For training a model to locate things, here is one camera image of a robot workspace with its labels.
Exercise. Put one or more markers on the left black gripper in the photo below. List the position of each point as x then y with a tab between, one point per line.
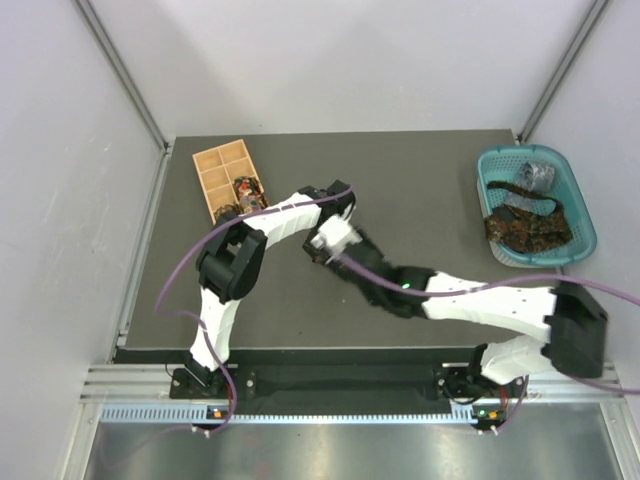
339	204

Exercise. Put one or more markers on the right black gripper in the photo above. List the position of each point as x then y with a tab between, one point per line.
336	267

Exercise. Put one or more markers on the wooden compartment box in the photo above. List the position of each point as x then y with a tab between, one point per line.
216	169

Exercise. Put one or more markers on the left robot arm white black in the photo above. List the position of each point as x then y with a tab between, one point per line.
229	265

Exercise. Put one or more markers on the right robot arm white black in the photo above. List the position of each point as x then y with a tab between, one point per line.
561	328

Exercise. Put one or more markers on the colourful rolled tie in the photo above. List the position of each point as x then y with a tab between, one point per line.
249	194

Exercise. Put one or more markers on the brown patterned rolled tie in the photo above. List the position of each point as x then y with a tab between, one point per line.
232	208

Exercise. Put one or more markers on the teal plastic basket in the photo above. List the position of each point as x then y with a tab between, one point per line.
501	163

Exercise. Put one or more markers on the grey patterned tie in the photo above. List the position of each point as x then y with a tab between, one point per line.
531	176

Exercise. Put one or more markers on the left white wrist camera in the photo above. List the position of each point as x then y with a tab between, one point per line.
347	216

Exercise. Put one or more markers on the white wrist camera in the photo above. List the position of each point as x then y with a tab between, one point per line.
334	236
347	216

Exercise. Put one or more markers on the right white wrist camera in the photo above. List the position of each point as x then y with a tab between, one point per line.
334	236

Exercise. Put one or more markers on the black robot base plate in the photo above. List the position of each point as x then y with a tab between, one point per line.
332	382

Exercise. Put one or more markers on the right aluminium frame post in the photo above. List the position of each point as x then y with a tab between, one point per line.
579	39

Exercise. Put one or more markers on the aluminium frame post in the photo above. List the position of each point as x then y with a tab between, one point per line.
579	39
93	22

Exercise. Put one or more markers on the left aluminium frame post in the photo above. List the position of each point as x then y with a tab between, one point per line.
93	22

